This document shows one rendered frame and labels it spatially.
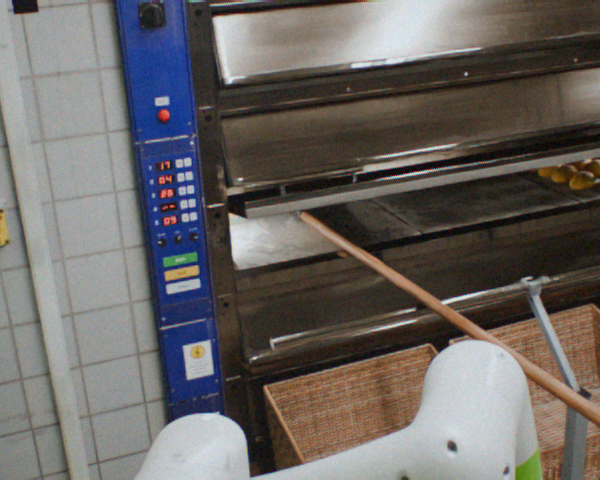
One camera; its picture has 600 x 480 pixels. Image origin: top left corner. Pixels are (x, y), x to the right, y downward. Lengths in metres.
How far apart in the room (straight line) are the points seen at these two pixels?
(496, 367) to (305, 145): 1.37
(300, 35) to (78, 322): 0.93
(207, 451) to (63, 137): 1.14
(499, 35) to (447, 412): 1.70
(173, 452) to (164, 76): 1.15
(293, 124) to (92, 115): 0.53
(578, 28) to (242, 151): 1.05
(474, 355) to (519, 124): 1.63
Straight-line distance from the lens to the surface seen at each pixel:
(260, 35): 2.18
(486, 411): 0.90
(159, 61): 2.08
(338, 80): 2.26
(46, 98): 2.08
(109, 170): 2.13
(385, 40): 2.30
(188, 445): 1.15
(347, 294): 2.47
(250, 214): 2.09
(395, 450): 0.87
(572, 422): 2.26
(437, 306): 2.05
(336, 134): 2.29
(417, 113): 2.40
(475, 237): 2.59
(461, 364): 0.97
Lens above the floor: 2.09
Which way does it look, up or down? 21 degrees down
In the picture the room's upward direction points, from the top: 4 degrees counter-clockwise
